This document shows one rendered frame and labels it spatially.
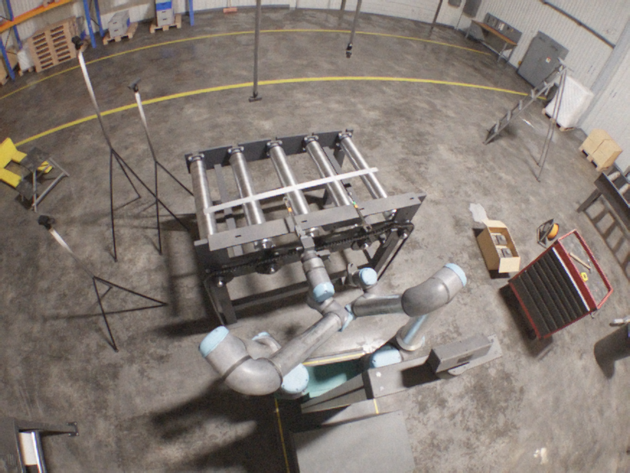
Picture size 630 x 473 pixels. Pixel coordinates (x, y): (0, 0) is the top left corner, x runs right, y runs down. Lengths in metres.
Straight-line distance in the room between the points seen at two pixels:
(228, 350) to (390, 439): 0.99
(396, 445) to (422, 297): 0.83
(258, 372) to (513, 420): 2.66
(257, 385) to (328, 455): 0.73
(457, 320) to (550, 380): 1.37
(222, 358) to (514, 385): 2.79
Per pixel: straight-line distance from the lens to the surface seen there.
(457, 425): 2.80
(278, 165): 2.14
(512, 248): 3.65
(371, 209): 1.63
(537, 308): 3.22
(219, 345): 0.92
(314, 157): 2.26
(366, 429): 1.58
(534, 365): 3.49
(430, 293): 1.10
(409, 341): 1.56
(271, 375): 0.93
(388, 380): 0.61
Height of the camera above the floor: 2.35
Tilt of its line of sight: 55 degrees down
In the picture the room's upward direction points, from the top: 13 degrees clockwise
